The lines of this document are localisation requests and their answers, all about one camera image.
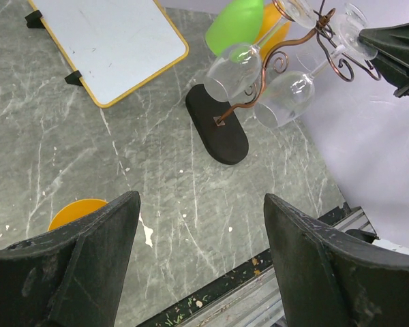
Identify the clear wine glass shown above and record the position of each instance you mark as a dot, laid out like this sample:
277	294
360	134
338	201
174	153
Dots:
287	97
234	73

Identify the small whiteboard yellow frame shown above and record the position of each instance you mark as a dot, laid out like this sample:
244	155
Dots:
114	47

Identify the green plastic wine glass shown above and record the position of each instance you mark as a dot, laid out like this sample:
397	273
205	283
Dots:
235	28

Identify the clear wine glass left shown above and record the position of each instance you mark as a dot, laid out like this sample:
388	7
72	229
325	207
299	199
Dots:
234	73

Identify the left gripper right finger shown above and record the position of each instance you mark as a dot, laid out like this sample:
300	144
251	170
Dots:
329	278

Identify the clear ribbed glass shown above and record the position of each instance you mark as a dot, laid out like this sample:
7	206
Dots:
345	37

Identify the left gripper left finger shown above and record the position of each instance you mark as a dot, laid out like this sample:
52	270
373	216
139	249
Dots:
73	275

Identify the black oval rack base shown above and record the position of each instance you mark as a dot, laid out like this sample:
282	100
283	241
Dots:
225	142

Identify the orange plastic wine glass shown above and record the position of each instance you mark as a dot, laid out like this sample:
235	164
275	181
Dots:
75	210

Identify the aluminium rail frame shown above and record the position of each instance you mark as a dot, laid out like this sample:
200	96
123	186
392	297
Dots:
248	295

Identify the clear wine glass front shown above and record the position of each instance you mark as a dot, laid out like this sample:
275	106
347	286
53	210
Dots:
287	97

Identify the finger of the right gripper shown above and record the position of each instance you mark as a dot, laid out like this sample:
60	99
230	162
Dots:
392	59

